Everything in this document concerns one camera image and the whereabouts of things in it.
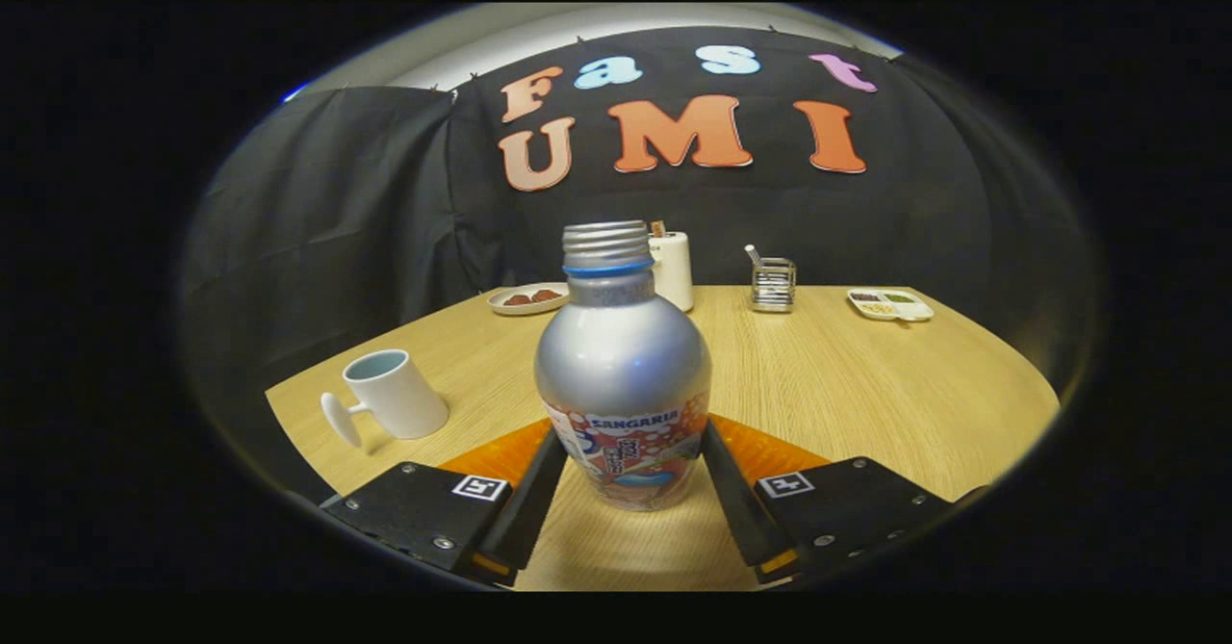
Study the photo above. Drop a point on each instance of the white cup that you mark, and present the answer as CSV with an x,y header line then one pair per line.
x,y
404,403

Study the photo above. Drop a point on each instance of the plate of brown snacks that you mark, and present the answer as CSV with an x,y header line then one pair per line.
x,y
527,298

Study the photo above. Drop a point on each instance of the silver juice bottle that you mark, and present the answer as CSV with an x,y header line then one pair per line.
x,y
621,355

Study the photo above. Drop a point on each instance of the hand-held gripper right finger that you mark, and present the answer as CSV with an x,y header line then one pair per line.
x,y
741,519

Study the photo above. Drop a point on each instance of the wooden table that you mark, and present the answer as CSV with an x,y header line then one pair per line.
x,y
847,384

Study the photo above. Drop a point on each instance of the white toaster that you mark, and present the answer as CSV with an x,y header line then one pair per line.
x,y
676,273

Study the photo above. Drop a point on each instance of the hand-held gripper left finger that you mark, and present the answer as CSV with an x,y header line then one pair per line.
x,y
525,519

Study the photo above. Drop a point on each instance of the white divided dish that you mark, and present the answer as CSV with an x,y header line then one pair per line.
x,y
890,304

